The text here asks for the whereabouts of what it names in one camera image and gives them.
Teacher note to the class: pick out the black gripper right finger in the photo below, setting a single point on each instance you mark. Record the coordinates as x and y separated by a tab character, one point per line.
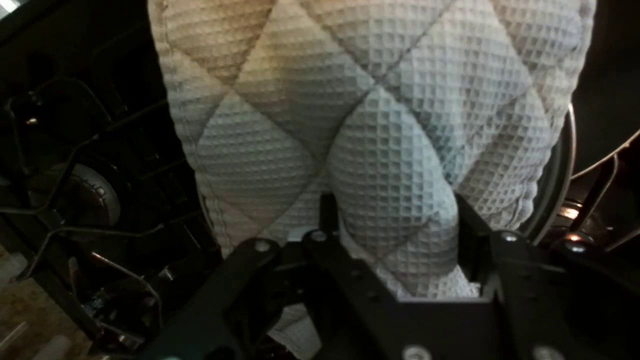
547	300

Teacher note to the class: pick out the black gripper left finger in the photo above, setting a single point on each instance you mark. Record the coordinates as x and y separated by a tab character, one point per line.
361	300

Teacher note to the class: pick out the glass pan lid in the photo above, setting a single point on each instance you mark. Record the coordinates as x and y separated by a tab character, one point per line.
559	186

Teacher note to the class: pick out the white cloth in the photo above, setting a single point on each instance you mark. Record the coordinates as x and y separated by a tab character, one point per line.
373	132

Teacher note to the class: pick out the black gas stove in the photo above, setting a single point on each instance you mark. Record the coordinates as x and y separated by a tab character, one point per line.
80	201

